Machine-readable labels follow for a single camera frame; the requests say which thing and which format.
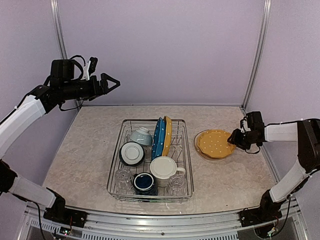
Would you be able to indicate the blue polka dot plate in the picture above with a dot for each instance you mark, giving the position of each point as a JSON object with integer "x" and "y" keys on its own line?
{"x": 158, "y": 139}

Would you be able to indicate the back wall aluminium rail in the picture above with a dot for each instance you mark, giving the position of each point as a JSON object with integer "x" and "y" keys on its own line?
{"x": 163, "y": 104}

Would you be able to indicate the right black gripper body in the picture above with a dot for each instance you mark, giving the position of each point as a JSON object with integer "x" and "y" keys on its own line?
{"x": 244, "y": 141}

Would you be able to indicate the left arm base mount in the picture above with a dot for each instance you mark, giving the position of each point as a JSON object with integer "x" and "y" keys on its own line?
{"x": 66, "y": 216}

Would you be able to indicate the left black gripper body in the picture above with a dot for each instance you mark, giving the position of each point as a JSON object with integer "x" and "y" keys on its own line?
{"x": 91, "y": 91}

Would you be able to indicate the aluminium front frame rail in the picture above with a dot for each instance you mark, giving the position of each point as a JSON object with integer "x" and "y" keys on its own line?
{"x": 99, "y": 225}

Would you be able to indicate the dark blue mug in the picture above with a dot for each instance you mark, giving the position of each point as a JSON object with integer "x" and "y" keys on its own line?
{"x": 145, "y": 184}

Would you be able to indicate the left clear glass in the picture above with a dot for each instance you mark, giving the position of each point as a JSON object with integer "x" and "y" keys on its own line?
{"x": 123, "y": 180}

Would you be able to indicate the clear glass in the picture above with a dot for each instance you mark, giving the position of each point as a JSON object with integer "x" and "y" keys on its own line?
{"x": 123, "y": 180}
{"x": 177, "y": 185}

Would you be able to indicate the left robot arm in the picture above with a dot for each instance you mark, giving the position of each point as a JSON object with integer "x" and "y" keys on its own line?
{"x": 68, "y": 80}

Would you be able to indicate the yellow polka dot plate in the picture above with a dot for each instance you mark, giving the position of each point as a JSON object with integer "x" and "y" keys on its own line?
{"x": 168, "y": 135}
{"x": 216, "y": 143}

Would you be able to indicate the corner aluminium post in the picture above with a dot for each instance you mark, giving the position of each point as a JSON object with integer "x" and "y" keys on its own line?
{"x": 55, "y": 11}
{"x": 258, "y": 53}

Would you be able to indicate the left corner aluminium post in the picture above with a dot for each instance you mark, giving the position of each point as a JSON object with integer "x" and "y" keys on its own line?
{"x": 55, "y": 11}

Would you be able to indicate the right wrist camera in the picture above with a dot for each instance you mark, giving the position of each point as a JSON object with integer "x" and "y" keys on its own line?
{"x": 252, "y": 121}

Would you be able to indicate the right clear glass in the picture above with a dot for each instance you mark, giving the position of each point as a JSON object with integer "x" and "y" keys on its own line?
{"x": 177, "y": 185}

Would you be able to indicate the right corner aluminium post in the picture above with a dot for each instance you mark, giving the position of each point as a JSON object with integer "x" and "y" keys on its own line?
{"x": 258, "y": 53}

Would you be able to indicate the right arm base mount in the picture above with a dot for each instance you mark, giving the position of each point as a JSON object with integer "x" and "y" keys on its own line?
{"x": 254, "y": 216}

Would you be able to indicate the bird pattern ceramic plate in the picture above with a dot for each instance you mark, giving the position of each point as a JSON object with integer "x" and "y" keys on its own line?
{"x": 200, "y": 147}

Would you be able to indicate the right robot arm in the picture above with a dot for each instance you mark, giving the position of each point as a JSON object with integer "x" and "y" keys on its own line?
{"x": 297, "y": 141}

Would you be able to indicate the metal wire dish rack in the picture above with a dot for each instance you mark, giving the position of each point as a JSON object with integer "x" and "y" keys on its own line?
{"x": 179, "y": 151}

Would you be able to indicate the light striped rice bowl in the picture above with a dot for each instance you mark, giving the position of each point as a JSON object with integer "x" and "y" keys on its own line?
{"x": 141, "y": 136}

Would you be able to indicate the dark blue white bowl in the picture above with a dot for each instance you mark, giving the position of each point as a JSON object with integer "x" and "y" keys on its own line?
{"x": 131, "y": 154}

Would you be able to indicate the white ceramic mug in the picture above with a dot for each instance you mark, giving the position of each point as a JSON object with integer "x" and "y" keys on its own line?
{"x": 162, "y": 168}

